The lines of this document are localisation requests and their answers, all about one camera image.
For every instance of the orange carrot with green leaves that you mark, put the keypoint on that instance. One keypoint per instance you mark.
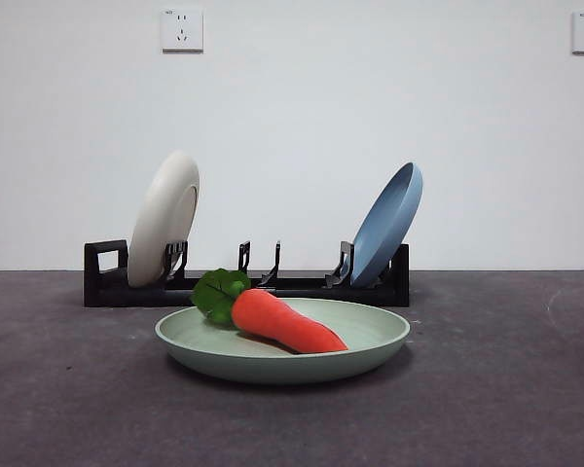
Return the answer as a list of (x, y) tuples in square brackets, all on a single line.
[(282, 321)]

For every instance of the green plate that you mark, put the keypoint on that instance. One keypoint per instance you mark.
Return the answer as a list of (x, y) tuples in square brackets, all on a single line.
[(272, 365)]

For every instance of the blue plate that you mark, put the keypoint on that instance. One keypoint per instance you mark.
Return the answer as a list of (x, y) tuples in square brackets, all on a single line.
[(382, 233)]

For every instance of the cream white plate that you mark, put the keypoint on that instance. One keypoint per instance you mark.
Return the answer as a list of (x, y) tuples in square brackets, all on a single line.
[(160, 219)]

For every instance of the black plate rack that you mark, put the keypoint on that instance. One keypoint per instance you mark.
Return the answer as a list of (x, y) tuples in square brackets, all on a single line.
[(107, 292)]

